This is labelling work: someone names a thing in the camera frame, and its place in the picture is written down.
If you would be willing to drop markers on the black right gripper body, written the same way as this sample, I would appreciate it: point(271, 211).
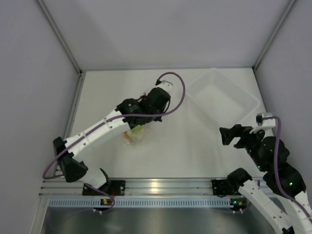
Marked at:
point(249, 140)

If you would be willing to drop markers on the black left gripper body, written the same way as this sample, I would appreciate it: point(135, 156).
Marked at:
point(157, 118)

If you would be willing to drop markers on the clear zip top bag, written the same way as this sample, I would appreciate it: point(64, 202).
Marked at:
point(143, 135)

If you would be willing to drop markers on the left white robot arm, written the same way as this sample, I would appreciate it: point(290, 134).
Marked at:
point(131, 113)

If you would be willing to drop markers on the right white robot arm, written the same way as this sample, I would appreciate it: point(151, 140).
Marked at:
point(270, 156)

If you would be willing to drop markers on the orange toy food piece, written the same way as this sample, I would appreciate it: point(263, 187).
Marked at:
point(127, 137)

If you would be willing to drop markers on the white perforated plastic basket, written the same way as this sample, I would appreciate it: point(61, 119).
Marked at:
point(221, 99)

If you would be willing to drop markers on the green toy leaf piece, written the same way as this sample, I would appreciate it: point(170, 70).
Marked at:
point(136, 133)

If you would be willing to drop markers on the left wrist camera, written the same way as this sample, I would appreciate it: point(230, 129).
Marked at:
point(164, 85)

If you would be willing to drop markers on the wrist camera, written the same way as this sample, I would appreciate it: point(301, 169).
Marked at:
point(265, 121)
point(164, 85)

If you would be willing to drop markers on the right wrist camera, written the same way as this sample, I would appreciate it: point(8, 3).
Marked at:
point(265, 121)

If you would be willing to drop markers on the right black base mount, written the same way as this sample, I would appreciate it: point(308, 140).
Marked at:
point(224, 187)

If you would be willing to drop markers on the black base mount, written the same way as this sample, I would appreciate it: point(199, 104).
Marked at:
point(224, 187)
point(116, 188)

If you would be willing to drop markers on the white slotted cable duct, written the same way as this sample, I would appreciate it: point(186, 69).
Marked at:
point(146, 202)

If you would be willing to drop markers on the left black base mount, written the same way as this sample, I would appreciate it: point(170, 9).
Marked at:
point(116, 188)

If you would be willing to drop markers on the aluminium mounting rail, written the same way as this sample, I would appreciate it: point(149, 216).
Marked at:
point(136, 187)

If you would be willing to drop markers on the left aluminium corner post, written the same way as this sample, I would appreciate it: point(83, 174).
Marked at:
point(57, 32)

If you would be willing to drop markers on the aluminium corner post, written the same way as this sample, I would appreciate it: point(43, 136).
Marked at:
point(275, 31)
point(57, 32)

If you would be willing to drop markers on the right aluminium corner post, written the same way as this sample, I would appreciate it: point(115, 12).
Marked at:
point(275, 31)

